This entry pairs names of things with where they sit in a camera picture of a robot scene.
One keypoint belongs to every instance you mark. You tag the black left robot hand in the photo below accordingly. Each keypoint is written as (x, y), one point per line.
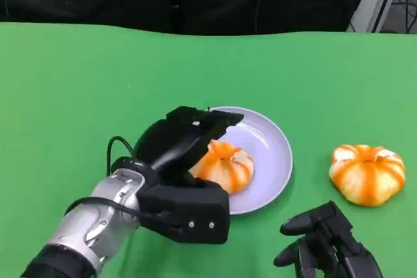
(169, 141)

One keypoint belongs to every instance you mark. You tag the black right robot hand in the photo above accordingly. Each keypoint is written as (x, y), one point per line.
(332, 235)

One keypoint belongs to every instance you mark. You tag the lilac plate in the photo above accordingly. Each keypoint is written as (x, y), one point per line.
(264, 161)

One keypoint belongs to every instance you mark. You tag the green table cloth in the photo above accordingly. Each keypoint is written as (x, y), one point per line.
(81, 95)

